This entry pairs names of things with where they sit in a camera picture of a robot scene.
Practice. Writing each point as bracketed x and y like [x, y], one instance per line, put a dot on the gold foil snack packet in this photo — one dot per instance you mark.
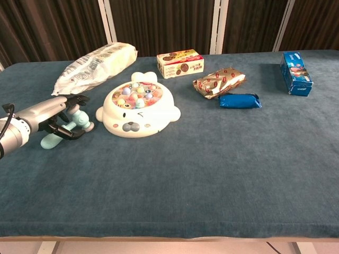
[219, 82]

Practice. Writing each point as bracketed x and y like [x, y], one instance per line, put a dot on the blue table cloth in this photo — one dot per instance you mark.
[185, 172]

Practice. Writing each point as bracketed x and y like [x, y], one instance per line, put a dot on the cream red cookie box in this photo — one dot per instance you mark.
[180, 64]

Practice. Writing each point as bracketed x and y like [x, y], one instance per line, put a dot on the left black-fingered robot hand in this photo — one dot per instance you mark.
[39, 112]

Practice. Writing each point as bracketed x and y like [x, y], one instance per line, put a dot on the small blue foil packet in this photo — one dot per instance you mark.
[238, 101]

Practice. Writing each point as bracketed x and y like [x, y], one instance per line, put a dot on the blue Oreo box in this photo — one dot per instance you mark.
[296, 72]

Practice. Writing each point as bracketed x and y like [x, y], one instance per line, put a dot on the clear white plastic snack bag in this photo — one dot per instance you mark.
[92, 67]

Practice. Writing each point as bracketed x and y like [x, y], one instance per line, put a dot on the white fish toy game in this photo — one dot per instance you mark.
[137, 121]

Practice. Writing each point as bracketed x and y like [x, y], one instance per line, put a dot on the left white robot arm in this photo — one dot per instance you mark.
[13, 135]

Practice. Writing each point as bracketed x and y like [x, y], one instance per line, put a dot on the white partition post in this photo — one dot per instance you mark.
[284, 26]
[108, 21]
[219, 26]

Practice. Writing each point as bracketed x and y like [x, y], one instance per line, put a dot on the light blue toy hammer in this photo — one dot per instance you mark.
[82, 120]

